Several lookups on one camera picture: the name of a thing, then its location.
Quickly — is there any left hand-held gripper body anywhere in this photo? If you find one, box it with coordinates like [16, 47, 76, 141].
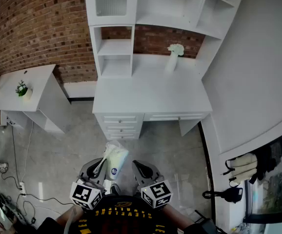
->
[69, 175, 106, 211]

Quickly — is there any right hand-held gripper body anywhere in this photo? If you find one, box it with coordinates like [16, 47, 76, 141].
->
[137, 176, 174, 209]

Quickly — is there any white plastic packet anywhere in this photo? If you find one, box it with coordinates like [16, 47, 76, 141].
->
[93, 140, 129, 181]

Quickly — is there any person's right forearm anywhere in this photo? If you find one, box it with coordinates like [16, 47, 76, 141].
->
[161, 203, 196, 230]

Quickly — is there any person's left forearm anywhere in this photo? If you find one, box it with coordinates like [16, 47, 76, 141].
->
[55, 205, 83, 229]

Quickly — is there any white desk with shelving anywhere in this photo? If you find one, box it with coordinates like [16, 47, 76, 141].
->
[84, 0, 246, 141]

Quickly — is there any person's dark shoe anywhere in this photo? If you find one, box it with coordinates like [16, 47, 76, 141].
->
[109, 183, 121, 196]

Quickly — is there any black printed shirt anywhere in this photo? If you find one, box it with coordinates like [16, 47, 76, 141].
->
[37, 195, 217, 234]

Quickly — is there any small white drawer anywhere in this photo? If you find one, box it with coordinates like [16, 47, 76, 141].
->
[107, 133, 140, 140]
[101, 115, 139, 124]
[105, 125, 137, 133]

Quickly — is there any wide white drawer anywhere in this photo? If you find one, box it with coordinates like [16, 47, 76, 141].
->
[144, 113, 205, 122]

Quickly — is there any black stand base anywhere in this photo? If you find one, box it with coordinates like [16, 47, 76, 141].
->
[0, 192, 27, 225]

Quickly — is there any beige backpack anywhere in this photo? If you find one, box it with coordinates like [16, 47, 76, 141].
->
[222, 152, 259, 187]

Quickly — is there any small green potted plant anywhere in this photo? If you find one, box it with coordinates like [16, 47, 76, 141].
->
[15, 80, 33, 101]

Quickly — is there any black jacket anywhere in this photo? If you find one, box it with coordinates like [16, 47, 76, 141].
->
[249, 145, 278, 185]

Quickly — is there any white side table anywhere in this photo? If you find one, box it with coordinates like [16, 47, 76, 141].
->
[0, 64, 71, 134]

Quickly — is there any white vase with white flowers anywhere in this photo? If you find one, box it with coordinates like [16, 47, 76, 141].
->
[164, 43, 185, 74]

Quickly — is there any glass cabinet door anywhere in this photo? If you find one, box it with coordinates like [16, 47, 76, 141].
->
[84, 0, 138, 26]

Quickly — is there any grey shoulder strap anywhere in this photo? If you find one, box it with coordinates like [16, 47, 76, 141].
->
[63, 212, 74, 234]

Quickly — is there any black floor cable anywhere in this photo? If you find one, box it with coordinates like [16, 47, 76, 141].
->
[21, 193, 75, 206]

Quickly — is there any white cable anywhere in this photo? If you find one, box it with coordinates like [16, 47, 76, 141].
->
[21, 120, 35, 185]

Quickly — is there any black wall cable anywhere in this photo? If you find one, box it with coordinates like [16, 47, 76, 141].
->
[10, 125, 22, 190]

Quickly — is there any black strap bag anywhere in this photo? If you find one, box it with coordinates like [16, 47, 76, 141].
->
[202, 186, 243, 204]

